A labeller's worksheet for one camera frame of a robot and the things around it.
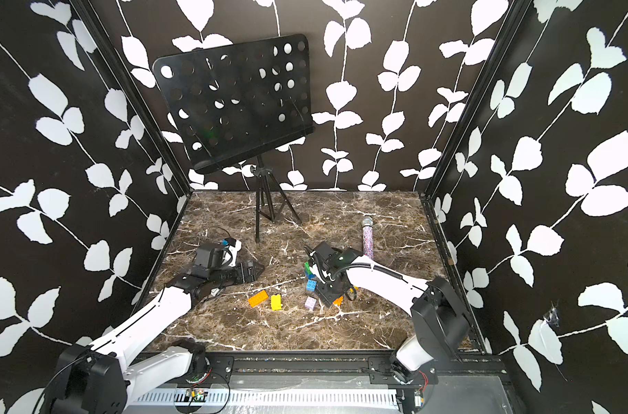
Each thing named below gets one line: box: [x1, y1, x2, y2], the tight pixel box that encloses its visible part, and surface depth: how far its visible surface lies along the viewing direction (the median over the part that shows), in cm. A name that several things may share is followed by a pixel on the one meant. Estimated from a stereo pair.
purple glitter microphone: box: [362, 216, 374, 258], surface depth 105 cm
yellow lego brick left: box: [270, 294, 283, 311], surface depth 87 cm
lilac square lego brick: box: [304, 295, 317, 311], surface depth 88 cm
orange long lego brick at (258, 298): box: [248, 289, 270, 308], surface depth 90 cm
